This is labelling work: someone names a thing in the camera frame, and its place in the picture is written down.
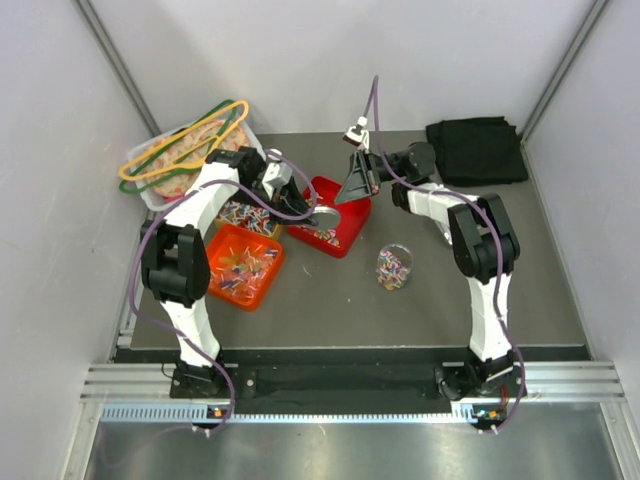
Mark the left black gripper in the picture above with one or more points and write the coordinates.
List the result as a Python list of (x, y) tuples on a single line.
[(288, 199)]

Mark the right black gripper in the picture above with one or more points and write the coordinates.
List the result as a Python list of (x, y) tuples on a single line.
[(362, 181)]

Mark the silver round jar lid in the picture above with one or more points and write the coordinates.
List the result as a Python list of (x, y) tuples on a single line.
[(328, 217)]

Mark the red candy tray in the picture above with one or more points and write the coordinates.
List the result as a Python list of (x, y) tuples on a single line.
[(354, 216)]

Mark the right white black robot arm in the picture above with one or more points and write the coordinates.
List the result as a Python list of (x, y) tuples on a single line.
[(483, 241)]

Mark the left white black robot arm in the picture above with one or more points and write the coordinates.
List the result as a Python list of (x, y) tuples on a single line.
[(172, 256)]

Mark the pile of wrapped candies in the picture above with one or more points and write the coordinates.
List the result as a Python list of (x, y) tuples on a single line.
[(326, 237)]

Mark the gold tin candy box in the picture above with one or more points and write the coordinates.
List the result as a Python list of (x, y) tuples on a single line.
[(250, 218)]

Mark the orange candy tray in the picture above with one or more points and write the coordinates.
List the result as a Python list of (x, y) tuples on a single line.
[(243, 266)]

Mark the clear glass jar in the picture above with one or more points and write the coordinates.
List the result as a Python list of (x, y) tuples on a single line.
[(394, 266)]

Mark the black folded cloth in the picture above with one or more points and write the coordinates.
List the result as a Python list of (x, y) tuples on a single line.
[(480, 151)]

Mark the floral patterned cloth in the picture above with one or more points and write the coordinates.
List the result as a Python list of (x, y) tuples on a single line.
[(189, 148)]

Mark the white plastic basket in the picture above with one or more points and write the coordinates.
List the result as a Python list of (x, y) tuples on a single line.
[(152, 200)]

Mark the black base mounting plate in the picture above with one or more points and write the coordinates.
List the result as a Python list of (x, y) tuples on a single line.
[(345, 386)]

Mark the green clothes hanger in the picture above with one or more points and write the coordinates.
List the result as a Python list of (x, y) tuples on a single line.
[(136, 175)]

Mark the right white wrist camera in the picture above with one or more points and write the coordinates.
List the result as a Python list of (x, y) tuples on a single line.
[(358, 134)]

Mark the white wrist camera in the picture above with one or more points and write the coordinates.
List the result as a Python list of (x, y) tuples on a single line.
[(358, 134), (277, 174)]

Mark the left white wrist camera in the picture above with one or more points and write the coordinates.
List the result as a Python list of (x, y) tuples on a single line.
[(277, 174)]

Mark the aluminium frame rail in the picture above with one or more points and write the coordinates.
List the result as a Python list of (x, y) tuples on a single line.
[(547, 382)]

